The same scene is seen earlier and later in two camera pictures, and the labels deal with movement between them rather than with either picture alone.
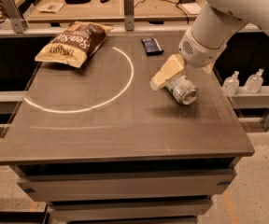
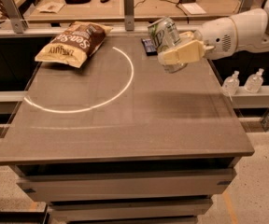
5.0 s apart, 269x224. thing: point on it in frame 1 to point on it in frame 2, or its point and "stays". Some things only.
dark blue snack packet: (151, 47) stays
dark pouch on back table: (75, 0) stays
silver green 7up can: (184, 90) to (163, 34)
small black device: (105, 0) stays
